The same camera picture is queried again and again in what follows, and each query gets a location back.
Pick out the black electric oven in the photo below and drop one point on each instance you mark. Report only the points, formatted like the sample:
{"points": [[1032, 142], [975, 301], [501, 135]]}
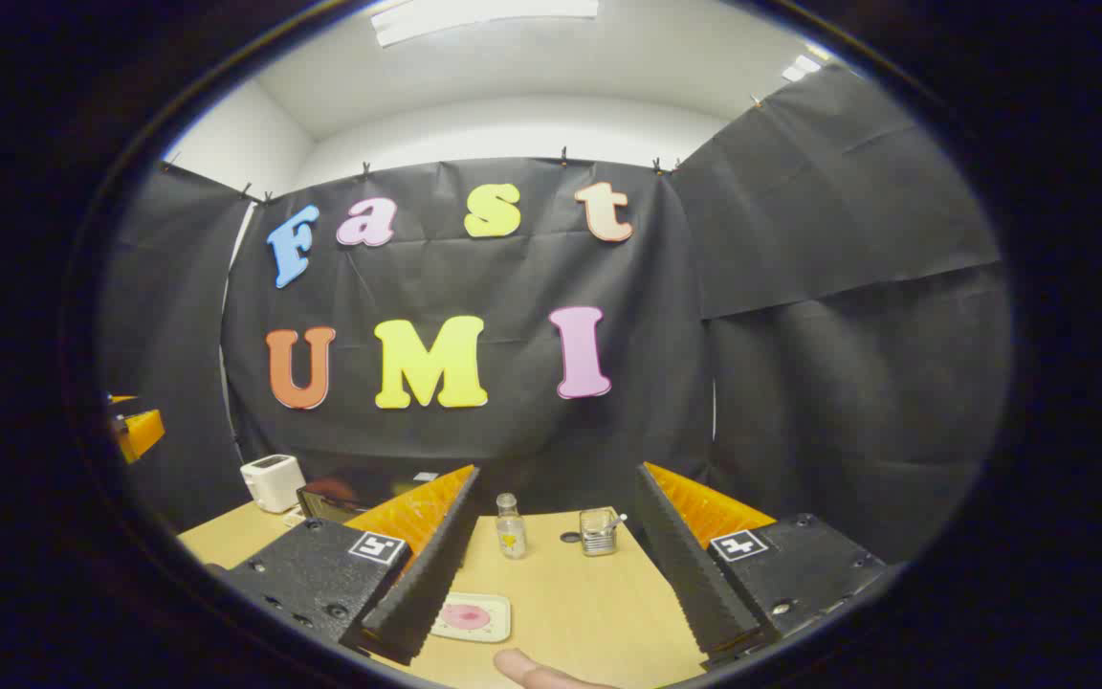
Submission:
{"points": [[331, 500]]}

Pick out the white square food plate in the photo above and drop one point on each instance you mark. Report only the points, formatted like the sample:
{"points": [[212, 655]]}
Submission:
{"points": [[494, 627]]}

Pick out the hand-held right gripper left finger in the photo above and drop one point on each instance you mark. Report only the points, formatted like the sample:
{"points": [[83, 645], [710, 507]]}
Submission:
{"points": [[427, 574]]}

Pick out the small ceiling light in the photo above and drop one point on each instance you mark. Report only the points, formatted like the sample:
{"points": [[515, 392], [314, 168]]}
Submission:
{"points": [[802, 67]]}

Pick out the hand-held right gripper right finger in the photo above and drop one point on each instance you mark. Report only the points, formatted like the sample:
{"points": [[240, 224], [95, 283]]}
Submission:
{"points": [[694, 574]]}

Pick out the long ceiling light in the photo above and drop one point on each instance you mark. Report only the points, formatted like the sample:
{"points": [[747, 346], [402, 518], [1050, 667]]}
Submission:
{"points": [[484, 17]]}

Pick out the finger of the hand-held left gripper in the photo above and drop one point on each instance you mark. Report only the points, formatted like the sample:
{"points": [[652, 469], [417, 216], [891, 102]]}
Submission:
{"points": [[142, 433]]}

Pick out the pink round food slice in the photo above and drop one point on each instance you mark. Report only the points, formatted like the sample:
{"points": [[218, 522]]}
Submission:
{"points": [[465, 617]]}

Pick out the small clear glass bottle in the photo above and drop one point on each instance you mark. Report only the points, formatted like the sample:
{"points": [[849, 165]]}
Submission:
{"points": [[511, 536]]}

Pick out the white toaster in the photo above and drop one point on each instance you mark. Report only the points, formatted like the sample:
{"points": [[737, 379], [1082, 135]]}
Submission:
{"points": [[272, 486]]}

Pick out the black backdrop cloth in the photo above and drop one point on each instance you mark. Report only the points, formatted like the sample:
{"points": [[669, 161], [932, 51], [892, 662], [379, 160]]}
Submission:
{"points": [[513, 277]]}

